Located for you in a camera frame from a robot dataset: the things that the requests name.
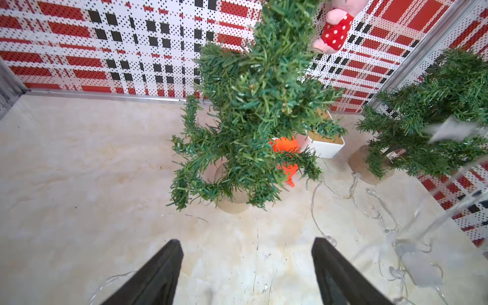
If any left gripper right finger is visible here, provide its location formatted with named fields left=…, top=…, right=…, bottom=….
left=311, top=238, right=391, bottom=305

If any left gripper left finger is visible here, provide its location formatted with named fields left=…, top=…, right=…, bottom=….
left=103, top=239, right=184, bottom=305

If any clear star string light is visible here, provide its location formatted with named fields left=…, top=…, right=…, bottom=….
left=87, top=114, right=488, bottom=305

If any small christmas tree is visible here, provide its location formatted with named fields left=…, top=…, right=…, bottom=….
left=171, top=1, right=341, bottom=210
left=357, top=48, right=487, bottom=179

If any white wooden tissue box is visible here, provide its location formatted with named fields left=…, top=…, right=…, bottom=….
left=295, top=110, right=346, bottom=159

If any red shark plush toy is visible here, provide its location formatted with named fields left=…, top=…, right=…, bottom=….
left=269, top=137, right=300, bottom=188

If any pink pig plush toy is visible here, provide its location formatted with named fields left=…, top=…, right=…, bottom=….
left=312, top=0, right=369, bottom=54

